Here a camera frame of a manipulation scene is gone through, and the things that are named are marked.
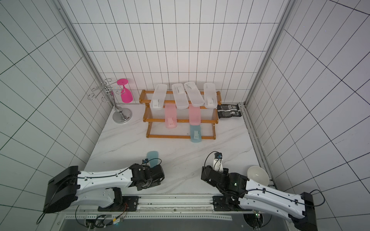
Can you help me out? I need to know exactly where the teal pencil case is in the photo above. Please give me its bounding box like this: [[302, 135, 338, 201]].
[[146, 151, 161, 167], [190, 125, 202, 143]]

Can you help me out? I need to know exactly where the pink pencil case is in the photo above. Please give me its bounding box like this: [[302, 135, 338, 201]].
[[165, 104, 177, 129], [189, 105, 201, 126]]

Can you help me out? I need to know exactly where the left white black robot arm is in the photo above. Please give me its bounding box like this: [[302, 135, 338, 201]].
[[36, 159, 165, 224]]

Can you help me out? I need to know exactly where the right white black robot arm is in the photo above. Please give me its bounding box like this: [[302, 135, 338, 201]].
[[201, 166, 318, 231]]

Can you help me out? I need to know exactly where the orange wooden three-tier shelf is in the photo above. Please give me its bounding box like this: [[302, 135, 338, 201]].
[[139, 90, 219, 140]]

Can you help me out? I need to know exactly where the white egg-shaped object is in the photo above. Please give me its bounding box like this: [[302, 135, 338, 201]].
[[247, 166, 270, 186]]

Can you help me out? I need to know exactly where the silver metal glass rack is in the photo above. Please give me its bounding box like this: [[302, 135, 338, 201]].
[[88, 79, 133, 124]]

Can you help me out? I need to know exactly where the black patterned pouch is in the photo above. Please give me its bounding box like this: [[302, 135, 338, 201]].
[[217, 104, 242, 118]]

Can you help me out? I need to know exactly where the pink plastic wine glass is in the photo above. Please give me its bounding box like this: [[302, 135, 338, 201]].
[[117, 79, 134, 104]]

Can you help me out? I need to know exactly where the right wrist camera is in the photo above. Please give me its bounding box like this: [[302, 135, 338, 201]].
[[213, 152, 224, 172]]

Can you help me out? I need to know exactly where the aluminium mounting rail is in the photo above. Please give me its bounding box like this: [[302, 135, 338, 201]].
[[59, 192, 293, 221]]

